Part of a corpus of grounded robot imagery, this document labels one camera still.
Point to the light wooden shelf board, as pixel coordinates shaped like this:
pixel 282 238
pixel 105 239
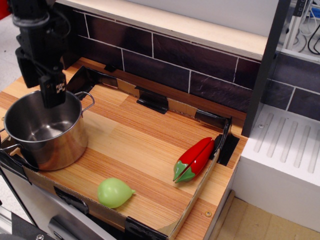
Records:
pixel 222 38

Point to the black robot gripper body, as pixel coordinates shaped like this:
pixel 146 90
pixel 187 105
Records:
pixel 44 43

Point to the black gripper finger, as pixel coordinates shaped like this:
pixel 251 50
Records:
pixel 53 89
pixel 27 68

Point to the stainless steel pot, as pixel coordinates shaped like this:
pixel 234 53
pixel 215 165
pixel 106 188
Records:
pixel 48 138

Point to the dark grey shelf post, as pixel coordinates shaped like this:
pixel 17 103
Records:
pixel 256 102

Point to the cardboard fence with black tape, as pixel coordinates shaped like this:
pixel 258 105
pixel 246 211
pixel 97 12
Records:
pixel 136 136

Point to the green toy pear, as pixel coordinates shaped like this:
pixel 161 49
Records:
pixel 113 193

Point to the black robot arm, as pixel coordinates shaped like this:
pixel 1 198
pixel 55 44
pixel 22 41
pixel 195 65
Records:
pixel 35 11

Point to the white toy sink drainboard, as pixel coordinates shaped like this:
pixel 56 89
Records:
pixel 279 168

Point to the red toy chili pepper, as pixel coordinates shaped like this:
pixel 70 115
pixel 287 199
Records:
pixel 191 163

